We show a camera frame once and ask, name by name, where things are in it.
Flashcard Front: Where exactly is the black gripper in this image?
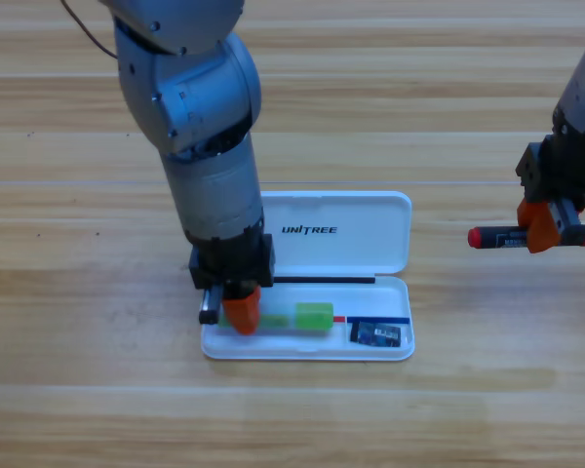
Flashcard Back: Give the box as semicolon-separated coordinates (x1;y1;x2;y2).
515;135;585;254
188;233;278;336

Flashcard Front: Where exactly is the red and black marker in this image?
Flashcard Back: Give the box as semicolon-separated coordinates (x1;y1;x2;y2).
467;225;585;251

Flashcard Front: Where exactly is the white Unitree pencil case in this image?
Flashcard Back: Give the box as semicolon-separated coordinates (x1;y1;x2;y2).
200;190;415;362

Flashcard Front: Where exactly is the black eraser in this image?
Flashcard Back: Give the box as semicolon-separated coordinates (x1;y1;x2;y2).
349;321;403;348

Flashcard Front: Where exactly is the thin brown arm cable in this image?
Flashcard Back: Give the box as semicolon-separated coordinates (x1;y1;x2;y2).
60;0;119;59

